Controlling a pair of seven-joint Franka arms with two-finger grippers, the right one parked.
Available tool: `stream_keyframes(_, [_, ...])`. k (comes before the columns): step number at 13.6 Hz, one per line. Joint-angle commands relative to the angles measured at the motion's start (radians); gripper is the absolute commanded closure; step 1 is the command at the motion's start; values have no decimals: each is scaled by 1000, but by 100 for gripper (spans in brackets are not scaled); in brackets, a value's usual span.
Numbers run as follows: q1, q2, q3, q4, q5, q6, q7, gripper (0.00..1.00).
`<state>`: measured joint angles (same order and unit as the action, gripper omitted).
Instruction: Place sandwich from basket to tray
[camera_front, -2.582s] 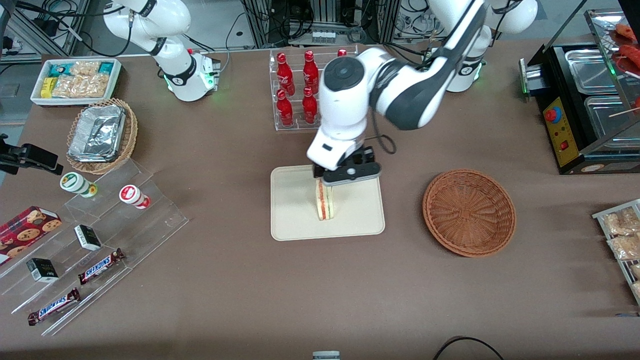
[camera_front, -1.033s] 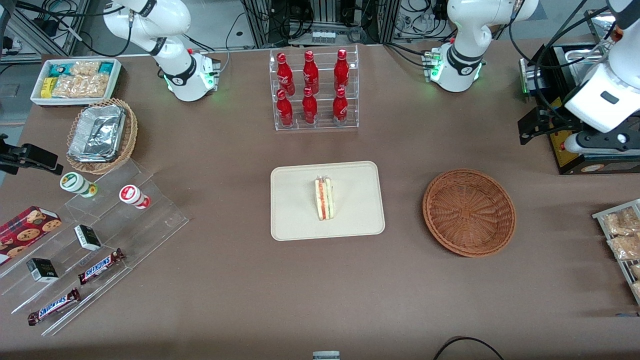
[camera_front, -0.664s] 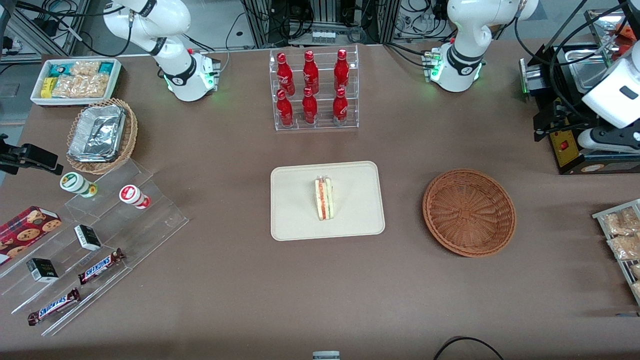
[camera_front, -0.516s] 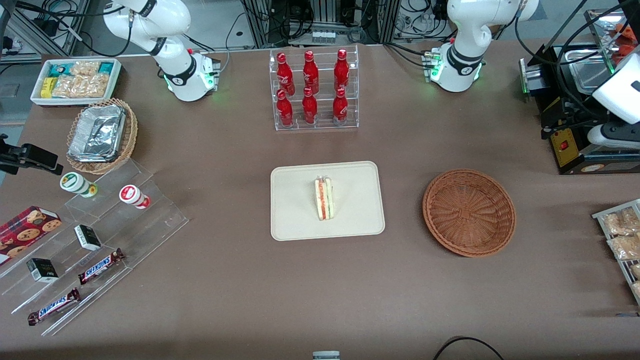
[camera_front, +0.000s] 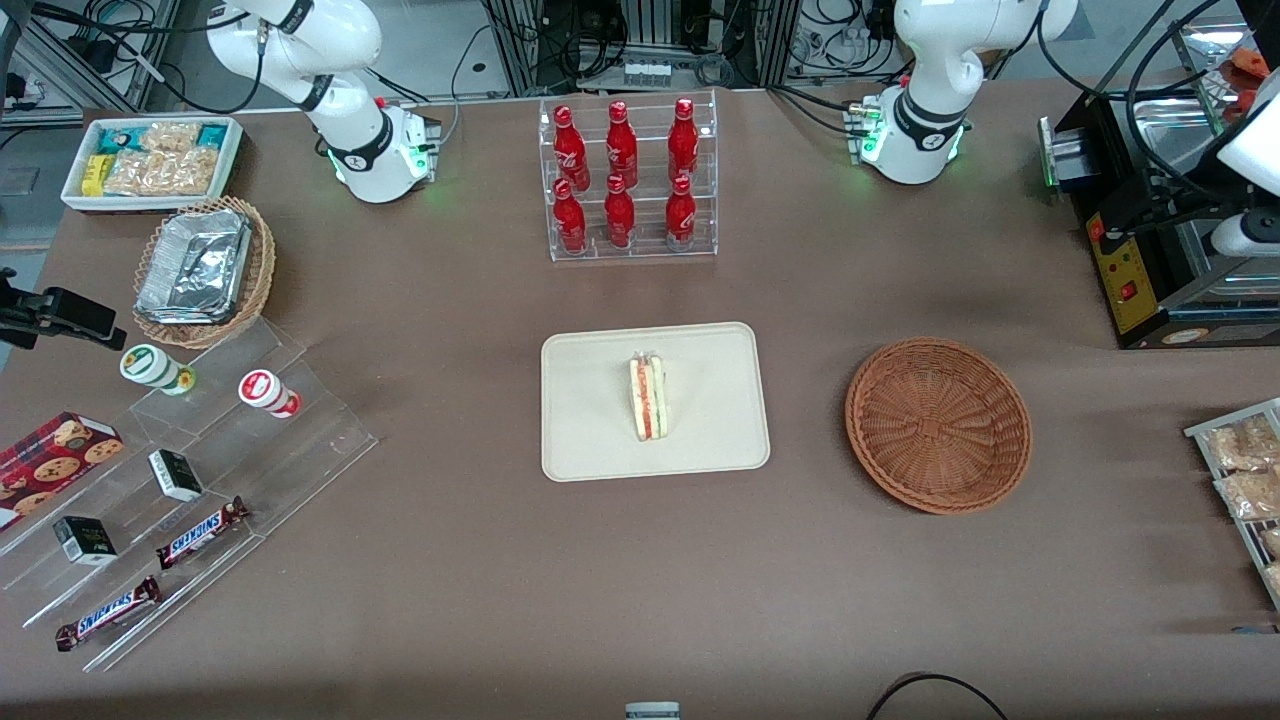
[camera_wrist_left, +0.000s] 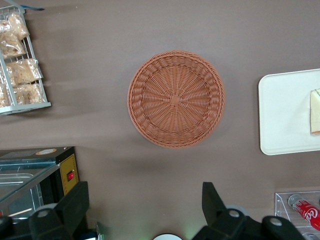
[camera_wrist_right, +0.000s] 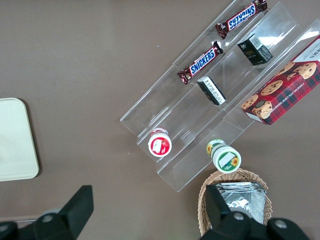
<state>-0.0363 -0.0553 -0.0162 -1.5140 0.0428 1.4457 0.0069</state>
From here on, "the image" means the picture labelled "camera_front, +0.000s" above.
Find triangle sandwich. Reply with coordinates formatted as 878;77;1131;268
628;350;669;442

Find brown round wicker basket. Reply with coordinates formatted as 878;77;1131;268
845;338;1033;516

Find beige plastic serving tray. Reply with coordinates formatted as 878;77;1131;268
541;322;771;483

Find light tan wicker basket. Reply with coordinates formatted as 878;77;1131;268
132;195;277;350

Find black food warmer cabinet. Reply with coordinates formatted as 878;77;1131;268
1085;15;1280;351

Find steel warmer pan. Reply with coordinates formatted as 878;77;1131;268
1128;95;1229;179

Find grey metal snack rack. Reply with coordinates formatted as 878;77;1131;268
1184;398;1280;613

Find red cola bottle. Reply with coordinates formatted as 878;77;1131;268
605;100;639;189
603;174;636;249
665;175;697;251
553;104;591;193
552;178;588;254
668;97;700;184

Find clear acrylic bottle rack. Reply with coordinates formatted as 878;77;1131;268
538;90;719;264

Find clear acrylic tiered stand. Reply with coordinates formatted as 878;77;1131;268
0;318;379;674

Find red lid snack cup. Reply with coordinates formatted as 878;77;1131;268
237;369;302;420

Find clear bagged cracker snack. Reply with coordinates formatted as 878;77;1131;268
140;122;201;153
105;150;166;196
160;147;221;196

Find stacked aluminium foil trays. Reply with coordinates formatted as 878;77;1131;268
136;208;252;326

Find green lid snack cup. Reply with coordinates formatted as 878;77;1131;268
119;343;196;398

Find Snickers chocolate bar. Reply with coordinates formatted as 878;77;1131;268
155;497;251;571
55;576;162;653

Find small black carton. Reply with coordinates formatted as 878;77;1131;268
148;449;205;503
52;516;119;567

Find white plastic snack bin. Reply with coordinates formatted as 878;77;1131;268
60;115;244;215

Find red cookie box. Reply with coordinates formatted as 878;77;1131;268
0;411;125;532

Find black floor cable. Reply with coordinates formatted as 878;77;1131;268
865;672;1011;720

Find aluminium frame structure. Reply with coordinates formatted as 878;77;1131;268
0;0;186;126

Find black camera clamp mount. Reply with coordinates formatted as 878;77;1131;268
0;267;128;352

